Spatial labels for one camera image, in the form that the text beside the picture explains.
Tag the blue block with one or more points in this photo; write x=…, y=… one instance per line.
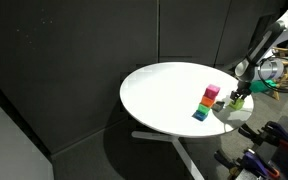
x=199, y=116

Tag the pink block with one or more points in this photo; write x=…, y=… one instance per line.
x=211, y=91

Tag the light green block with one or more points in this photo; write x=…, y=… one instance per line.
x=237, y=105

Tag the orange block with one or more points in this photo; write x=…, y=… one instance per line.
x=207, y=101

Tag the purple orange spring clamp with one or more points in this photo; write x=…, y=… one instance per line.
x=272, y=133

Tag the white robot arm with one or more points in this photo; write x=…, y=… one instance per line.
x=259, y=63

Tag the gray block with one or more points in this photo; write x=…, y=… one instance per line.
x=218, y=106

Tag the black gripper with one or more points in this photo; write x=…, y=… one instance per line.
x=243, y=88

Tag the wooden chair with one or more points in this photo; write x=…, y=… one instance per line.
x=282, y=53

